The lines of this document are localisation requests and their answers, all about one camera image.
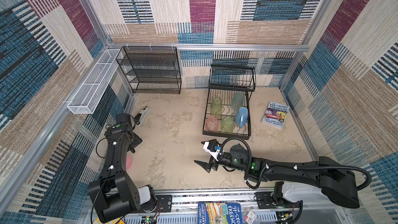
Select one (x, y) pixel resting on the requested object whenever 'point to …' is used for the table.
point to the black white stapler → (140, 117)
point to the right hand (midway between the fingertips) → (202, 150)
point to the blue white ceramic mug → (241, 116)
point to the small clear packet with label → (250, 216)
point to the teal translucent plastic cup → (237, 101)
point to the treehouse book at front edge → (219, 213)
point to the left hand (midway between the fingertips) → (130, 146)
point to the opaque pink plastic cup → (129, 160)
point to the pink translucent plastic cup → (212, 124)
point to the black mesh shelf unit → (151, 69)
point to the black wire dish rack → (228, 111)
